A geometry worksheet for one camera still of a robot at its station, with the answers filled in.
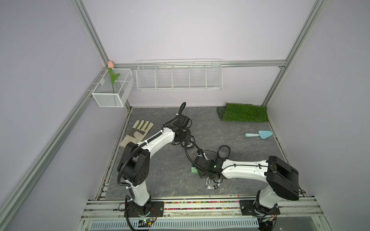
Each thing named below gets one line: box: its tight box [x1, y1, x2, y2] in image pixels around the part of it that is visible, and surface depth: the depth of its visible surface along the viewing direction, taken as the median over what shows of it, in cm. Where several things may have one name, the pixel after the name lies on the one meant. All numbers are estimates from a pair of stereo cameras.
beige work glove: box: [119, 119, 154, 148], surface depth 108 cm
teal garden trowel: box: [244, 130, 273, 140], surface depth 104 cm
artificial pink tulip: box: [107, 60, 120, 94], surface depth 92 cm
